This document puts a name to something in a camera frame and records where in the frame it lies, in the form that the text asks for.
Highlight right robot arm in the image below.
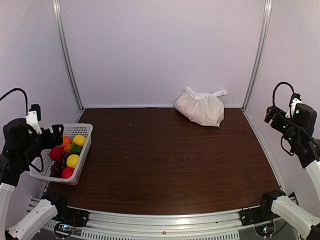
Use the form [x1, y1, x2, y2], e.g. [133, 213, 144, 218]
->
[256, 101, 320, 240]

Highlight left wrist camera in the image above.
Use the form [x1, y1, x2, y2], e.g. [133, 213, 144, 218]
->
[25, 104, 42, 135]

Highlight right circuit board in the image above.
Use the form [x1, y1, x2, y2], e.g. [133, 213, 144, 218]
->
[254, 224, 275, 238]

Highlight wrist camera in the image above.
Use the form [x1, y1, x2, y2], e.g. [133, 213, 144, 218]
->
[285, 93, 302, 119]
[25, 104, 42, 135]

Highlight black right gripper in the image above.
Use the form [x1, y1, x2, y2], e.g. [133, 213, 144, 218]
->
[264, 105, 300, 147]

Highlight front aluminium rail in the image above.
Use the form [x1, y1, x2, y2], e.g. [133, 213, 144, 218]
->
[26, 196, 301, 240]

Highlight yellow fruit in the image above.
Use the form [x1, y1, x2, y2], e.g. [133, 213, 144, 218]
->
[73, 134, 87, 147]
[66, 154, 80, 169]

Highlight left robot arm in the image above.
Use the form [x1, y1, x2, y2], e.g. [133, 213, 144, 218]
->
[0, 118, 72, 240]

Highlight red fruit upper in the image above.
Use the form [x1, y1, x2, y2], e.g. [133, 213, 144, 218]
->
[49, 146, 64, 161]

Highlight left aluminium frame post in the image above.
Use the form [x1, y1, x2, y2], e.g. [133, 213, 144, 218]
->
[52, 0, 84, 111]

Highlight dark purple grapes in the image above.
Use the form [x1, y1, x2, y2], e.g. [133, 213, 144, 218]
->
[49, 154, 68, 178]

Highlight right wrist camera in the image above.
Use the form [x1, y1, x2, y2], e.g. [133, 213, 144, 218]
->
[285, 93, 302, 119]

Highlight right aluminium frame post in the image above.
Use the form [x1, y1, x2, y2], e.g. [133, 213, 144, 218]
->
[241, 0, 273, 112]

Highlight orange fruit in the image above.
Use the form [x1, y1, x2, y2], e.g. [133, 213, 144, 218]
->
[60, 136, 72, 149]

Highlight yellow fruit lower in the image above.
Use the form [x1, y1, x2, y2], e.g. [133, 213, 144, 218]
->
[66, 154, 80, 169]

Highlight green pepper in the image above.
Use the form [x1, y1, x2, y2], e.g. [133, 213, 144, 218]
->
[63, 144, 83, 155]

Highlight yellow fruit upper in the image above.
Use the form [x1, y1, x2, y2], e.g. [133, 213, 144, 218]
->
[73, 134, 87, 147]

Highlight aluminium frame post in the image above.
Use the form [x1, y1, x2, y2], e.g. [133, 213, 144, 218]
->
[241, 0, 273, 112]
[52, 0, 84, 111]

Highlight left circuit board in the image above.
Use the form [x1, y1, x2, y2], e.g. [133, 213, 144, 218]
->
[53, 222, 75, 239]

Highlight red fruit lower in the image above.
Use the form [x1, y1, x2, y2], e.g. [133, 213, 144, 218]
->
[61, 167, 75, 179]

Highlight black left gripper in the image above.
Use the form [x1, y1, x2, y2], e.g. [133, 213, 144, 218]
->
[18, 123, 63, 166]

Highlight circuit board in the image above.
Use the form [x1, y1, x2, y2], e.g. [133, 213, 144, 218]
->
[254, 224, 275, 238]
[53, 222, 75, 239]

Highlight white plastic bag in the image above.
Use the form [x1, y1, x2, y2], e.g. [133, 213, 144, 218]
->
[174, 86, 228, 127]

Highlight red fruit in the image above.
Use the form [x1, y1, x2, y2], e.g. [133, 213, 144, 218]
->
[49, 146, 64, 161]
[61, 167, 75, 179]

